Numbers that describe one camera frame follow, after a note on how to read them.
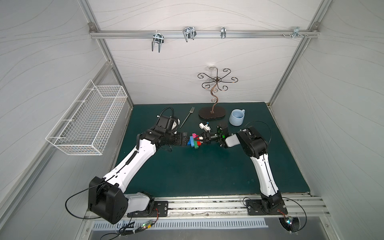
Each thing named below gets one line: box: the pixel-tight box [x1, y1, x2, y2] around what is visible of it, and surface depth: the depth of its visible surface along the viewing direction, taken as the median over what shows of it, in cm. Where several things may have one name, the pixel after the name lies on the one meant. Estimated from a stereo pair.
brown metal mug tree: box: [197, 68, 239, 119], surface depth 100 cm
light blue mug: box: [229, 109, 245, 126], surface depth 107 cm
